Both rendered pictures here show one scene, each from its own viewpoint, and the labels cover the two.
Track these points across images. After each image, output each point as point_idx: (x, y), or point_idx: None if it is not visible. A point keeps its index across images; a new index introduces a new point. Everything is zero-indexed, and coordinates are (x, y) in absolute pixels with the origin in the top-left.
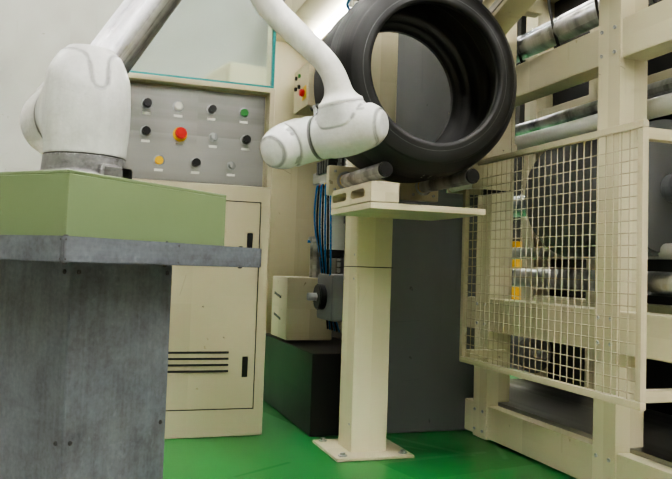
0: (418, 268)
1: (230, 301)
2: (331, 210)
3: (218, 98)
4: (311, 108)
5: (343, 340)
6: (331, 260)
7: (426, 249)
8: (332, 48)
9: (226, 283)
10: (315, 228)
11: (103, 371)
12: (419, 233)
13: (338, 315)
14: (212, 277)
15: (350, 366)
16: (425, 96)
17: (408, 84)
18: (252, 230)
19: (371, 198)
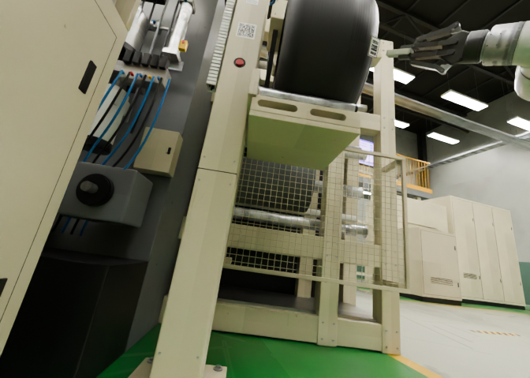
0: (177, 187)
1: (20, 156)
2: (251, 110)
3: None
4: (459, 24)
5: (188, 249)
6: (137, 154)
7: (183, 174)
8: None
9: (27, 117)
10: (98, 110)
11: None
12: (184, 160)
13: (128, 217)
14: (5, 87)
15: (208, 281)
16: (207, 71)
17: (207, 55)
18: (96, 62)
19: (360, 126)
